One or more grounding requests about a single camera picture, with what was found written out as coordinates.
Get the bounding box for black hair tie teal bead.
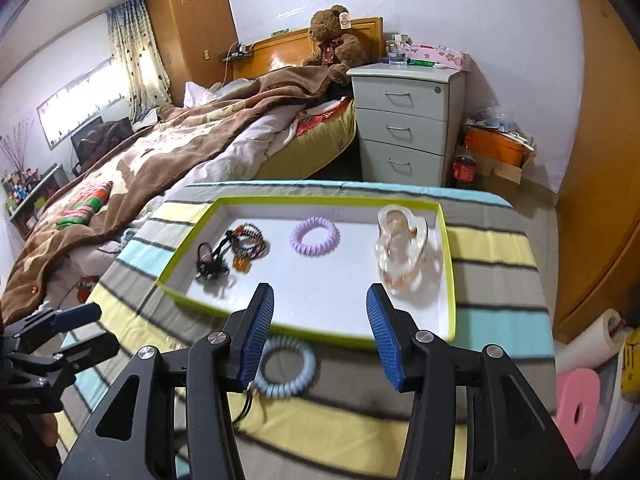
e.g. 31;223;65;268
232;389;267;429

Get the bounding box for patterned curtain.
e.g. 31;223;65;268
106;0;171;122

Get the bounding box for grey drawer nightstand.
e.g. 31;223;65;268
348;63;465;186

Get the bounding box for wooden wardrobe corner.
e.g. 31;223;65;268
145;0;238;106

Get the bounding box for wooden headboard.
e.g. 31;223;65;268
231;16;385;79

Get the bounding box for green cardboard box tray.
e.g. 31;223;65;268
157;196;457;349

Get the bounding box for clear beige hair claw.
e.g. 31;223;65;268
374;204;442;298

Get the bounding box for wooden wardrobe right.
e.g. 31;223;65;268
553;0;639;342

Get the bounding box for orange basin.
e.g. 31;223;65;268
464;126;535;167

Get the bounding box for light blue spiral hair tie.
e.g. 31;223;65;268
252;335;319;401

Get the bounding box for pink floral box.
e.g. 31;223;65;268
406;44;471;72

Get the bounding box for dark bead bracelet amber pendants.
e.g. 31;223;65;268
195;223;268;282

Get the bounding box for red green pillow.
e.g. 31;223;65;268
56;181;113;230

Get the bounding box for purple spiral hair tie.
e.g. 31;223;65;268
290;214;342;258

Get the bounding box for striped tablecloth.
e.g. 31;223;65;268
58;181;555;479

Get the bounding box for brown teddy bear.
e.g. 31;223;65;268
302;4;369;86

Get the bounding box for cola bottle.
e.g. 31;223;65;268
452;146;477;188

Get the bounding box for white paper roll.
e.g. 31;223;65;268
555;309;628;374

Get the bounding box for person left hand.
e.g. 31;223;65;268
29;414;60;448

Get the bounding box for brown fleece blanket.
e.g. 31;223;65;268
1;66;331;324

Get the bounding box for pink plastic stool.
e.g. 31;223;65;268
555;368;600;458

